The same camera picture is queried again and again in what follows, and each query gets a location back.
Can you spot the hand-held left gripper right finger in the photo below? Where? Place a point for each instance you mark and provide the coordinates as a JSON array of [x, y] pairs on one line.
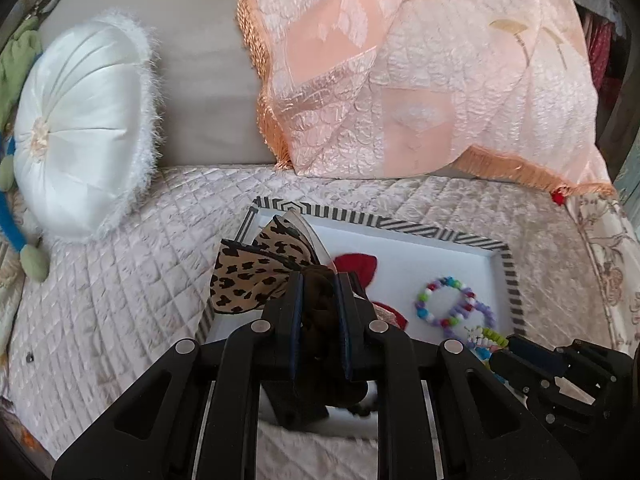
[[344, 312]]

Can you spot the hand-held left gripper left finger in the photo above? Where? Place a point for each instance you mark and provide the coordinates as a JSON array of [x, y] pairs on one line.
[[299, 312]]

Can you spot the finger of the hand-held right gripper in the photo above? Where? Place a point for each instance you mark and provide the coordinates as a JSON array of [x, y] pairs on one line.
[[532, 352], [510, 367]]

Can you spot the red fabric hair accessory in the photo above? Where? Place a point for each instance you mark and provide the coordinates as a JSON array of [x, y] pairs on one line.
[[355, 266]]

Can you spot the leopard print hair bow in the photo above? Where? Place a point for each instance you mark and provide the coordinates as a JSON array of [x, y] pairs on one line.
[[250, 280]]

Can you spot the striped white tray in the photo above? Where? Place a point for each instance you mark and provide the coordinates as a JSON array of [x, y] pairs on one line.
[[400, 255]]

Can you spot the beige floral cloth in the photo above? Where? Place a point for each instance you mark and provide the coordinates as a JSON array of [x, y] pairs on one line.
[[605, 270]]

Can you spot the small red tassel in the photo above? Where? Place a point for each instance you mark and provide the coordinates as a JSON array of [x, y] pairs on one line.
[[559, 196]]

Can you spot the beige quilted bed cover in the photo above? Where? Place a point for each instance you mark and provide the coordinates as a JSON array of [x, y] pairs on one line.
[[125, 285]]

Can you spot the peach quilted cushion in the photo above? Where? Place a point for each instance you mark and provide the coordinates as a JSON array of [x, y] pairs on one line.
[[400, 60]]

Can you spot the blue green plush toy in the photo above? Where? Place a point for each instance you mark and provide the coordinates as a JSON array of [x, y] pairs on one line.
[[32, 261]]

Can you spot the white round satin cushion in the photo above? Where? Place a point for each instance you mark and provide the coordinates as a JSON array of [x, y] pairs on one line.
[[80, 125]]

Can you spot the red patterned cloth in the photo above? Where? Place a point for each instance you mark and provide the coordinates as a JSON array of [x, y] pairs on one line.
[[600, 50]]

